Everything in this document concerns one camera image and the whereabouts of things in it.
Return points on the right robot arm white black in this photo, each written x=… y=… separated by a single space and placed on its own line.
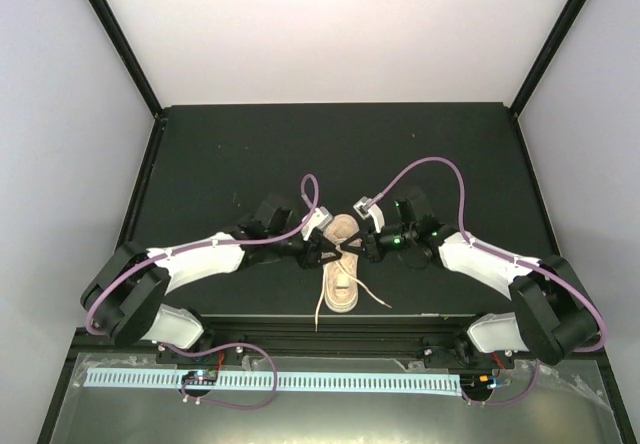
x=552 y=316

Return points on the right small circuit board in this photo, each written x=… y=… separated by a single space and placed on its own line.
x=486 y=381

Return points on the right black frame post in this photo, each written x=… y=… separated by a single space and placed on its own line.
x=553 y=42

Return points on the beige sneaker shoe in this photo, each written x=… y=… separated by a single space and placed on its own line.
x=341 y=228

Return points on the black frame post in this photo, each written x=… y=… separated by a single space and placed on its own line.
x=553 y=42
x=119 y=41

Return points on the left small circuit board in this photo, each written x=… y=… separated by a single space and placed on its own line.
x=199 y=377

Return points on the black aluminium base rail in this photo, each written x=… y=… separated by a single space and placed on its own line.
x=341 y=336

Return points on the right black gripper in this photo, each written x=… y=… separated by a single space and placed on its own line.
x=372 y=248

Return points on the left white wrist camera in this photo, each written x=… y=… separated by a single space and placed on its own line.
x=319 y=219

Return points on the white shoelace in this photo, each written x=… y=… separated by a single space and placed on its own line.
x=340 y=288

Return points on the small circuit board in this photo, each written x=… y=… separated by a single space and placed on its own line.
x=199 y=377
x=486 y=381

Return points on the left black frame post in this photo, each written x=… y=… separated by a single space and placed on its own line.
x=119 y=41

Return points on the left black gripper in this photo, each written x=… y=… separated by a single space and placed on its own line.
x=317 y=244

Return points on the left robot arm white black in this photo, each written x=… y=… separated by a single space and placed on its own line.
x=125 y=301

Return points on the white slotted cable duct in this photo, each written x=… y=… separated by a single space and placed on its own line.
x=265 y=381

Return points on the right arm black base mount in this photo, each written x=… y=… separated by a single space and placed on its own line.
x=450 y=357

